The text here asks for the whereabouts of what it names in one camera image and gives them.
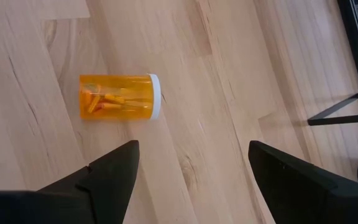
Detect orange pill bottle white cap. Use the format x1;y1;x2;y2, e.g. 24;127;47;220
78;73;162;121

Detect wooden shelf black metal legs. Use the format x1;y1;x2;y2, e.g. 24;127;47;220
306;91;358;126

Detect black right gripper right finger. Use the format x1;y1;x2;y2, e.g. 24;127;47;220
249;140;358;224

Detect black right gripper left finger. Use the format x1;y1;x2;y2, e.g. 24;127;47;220
0;139;140;224

